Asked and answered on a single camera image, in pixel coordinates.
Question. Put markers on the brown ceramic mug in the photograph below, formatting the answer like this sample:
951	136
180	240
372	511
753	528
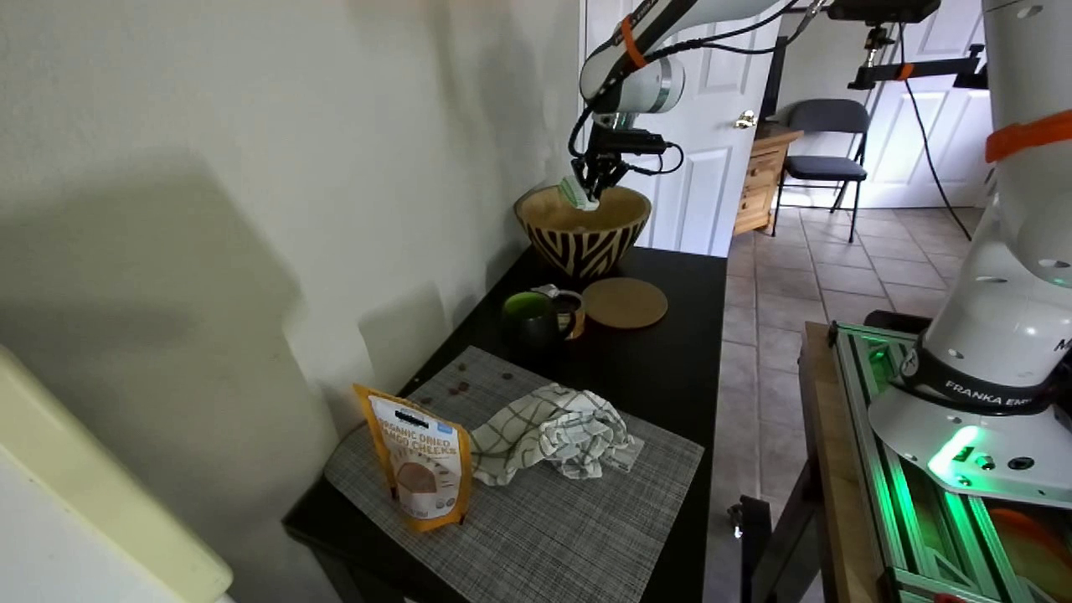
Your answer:
572	311

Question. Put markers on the orange snack bag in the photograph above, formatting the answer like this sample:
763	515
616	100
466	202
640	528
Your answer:
419	462

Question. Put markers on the wooden cabinet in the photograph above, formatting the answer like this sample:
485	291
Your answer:
767	180

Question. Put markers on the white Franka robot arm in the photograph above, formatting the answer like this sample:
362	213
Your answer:
1007	311

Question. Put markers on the wooden bowl with zebra pattern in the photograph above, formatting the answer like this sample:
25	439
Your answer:
588	240

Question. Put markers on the black camera on boom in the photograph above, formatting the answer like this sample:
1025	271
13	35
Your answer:
882	9

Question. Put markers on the white panel door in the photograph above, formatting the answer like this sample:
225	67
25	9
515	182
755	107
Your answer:
715	170

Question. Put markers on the dark folding chair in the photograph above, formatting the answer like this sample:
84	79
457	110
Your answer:
828	137

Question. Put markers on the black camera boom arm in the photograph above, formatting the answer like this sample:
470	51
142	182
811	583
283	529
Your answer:
926	67

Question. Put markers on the white checked dish cloth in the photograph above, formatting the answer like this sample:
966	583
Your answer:
557	429

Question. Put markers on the grey woven placemat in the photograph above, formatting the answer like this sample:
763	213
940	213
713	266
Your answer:
557	524

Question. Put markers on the black table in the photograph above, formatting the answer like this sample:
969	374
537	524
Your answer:
682	357

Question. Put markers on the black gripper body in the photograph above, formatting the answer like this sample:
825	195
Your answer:
623	141

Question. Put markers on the white double door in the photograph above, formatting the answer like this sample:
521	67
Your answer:
926	170

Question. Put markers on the wooden aluminium robot stand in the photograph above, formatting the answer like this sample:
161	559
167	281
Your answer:
859	471

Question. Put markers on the round wooden coaster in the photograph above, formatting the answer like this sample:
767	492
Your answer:
624	304

